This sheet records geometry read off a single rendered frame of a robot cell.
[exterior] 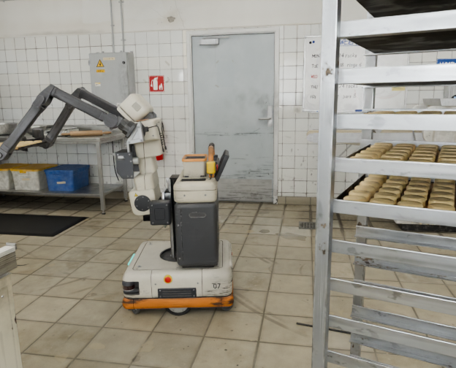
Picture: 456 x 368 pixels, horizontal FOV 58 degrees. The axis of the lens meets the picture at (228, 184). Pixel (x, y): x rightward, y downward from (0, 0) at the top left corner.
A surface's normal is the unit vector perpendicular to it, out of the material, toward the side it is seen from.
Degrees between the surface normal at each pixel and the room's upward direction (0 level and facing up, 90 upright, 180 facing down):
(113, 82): 90
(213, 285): 90
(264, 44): 90
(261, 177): 90
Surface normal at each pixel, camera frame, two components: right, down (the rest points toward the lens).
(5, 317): 0.96, 0.04
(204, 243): 0.01, 0.20
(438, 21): -0.48, 0.18
